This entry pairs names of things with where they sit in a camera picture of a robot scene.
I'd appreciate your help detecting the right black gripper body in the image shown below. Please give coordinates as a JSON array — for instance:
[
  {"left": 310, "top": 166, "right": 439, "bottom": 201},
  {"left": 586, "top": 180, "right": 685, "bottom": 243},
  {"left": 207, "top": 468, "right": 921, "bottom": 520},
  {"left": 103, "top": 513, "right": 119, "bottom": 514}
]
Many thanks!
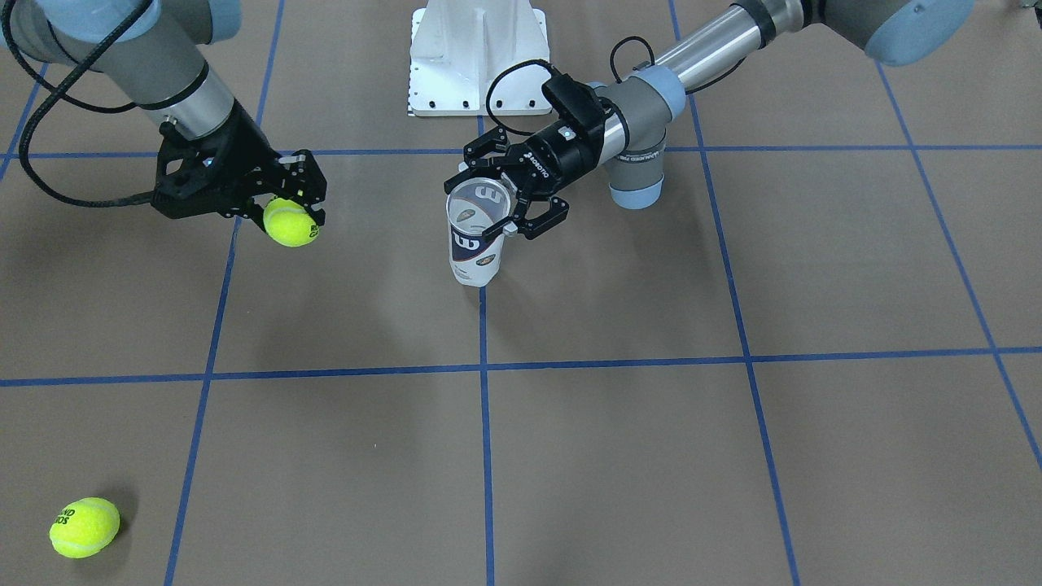
[{"left": 151, "top": 101, "right": 279, "bottom": 219}]

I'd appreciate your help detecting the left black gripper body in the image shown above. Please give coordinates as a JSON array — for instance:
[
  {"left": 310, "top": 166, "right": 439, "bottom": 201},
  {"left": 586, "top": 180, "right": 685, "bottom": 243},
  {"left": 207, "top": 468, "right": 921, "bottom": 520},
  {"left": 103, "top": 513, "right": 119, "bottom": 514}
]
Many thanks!
[{"left": 508, "top": 122, "right": 604, "bottom": 200}]

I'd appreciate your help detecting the tennis ball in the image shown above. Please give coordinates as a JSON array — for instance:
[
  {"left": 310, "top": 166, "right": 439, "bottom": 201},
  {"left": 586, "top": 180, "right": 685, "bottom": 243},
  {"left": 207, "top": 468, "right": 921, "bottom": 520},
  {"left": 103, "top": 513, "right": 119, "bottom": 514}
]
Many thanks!
[
  {"left": 49, "top": 496, "right": 120, "bottom": 559},
  {"left": 263, "top": 198, "right": 320, "bottom": 247}
]

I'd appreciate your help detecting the clear tennis ball can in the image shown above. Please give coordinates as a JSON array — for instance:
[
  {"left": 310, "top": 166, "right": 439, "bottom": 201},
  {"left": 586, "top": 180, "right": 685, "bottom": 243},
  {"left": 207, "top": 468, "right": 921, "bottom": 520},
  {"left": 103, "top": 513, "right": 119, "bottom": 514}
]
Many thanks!
[{"left": 445, "top": 177, "right": 511, "bottom": 288}]

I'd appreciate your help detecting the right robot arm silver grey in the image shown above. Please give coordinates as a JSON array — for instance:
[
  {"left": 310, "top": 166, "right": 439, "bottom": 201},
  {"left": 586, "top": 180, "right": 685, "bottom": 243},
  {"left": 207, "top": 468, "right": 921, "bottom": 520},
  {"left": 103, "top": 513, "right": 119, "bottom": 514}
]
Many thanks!
[{"left": 2, "top": 1, "right": 327, "bottom": 238}]

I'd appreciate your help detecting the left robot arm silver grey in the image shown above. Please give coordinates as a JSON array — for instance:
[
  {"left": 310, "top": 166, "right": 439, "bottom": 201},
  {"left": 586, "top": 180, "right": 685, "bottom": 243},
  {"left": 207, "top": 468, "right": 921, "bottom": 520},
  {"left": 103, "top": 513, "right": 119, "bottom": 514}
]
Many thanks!
[{"left": 444, "top": 1, "right": 974, "bottom": 242}]

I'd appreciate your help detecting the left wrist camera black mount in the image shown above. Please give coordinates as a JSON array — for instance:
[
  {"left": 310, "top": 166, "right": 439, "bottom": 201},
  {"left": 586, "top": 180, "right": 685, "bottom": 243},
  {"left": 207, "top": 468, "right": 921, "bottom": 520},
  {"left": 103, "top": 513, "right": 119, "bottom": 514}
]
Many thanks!
[{"left": 542, "top": 69, "right": 607, "bottom": 138}]

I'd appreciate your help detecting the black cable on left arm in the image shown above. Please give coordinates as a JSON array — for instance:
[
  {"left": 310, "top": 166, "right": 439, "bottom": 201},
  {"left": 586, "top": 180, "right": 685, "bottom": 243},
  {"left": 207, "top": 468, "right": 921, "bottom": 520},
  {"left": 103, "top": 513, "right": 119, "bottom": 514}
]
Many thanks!
[{"left": 485, "top": 33, "right": 750, "bottom": 138}]

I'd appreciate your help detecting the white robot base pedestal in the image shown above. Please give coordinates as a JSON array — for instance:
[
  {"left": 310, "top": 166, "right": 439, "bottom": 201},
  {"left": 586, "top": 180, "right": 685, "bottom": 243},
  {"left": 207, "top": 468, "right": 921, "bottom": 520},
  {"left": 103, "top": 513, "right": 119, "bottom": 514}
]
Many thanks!
[{"left": 407, "top": 1, "right": 551, "bottom": 116}]

